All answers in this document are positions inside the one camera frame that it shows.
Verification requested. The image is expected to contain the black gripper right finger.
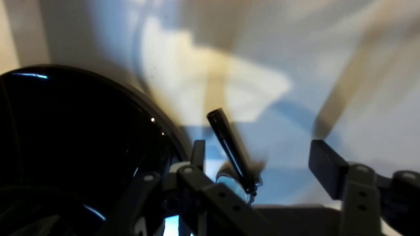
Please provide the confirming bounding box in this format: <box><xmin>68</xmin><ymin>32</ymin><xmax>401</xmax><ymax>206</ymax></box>
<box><xmin>307</xmin><ymin>139</ymin><xmax>420</xmax><ymax>236</ymax></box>

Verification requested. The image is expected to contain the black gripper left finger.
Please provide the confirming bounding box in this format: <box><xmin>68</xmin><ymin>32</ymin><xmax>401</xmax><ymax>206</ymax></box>
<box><xmin>97</xmin><ymin>138</ymin><xmax>280</xmax><ymax>236</ymax></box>

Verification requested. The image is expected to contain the small black pen-like object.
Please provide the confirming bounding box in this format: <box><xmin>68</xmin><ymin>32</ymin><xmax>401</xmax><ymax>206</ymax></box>
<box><xmin>206</xmin><ymin>108</ymin><xmax>267</xmax><ymax>205</ymax></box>

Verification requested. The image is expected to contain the round glossy black monitor base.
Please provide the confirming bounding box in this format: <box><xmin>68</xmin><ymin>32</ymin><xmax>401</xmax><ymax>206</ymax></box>
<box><xmin>0</xmin><ymin>64</ymin><xmax>191</xmax><ymax>236</ymax></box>

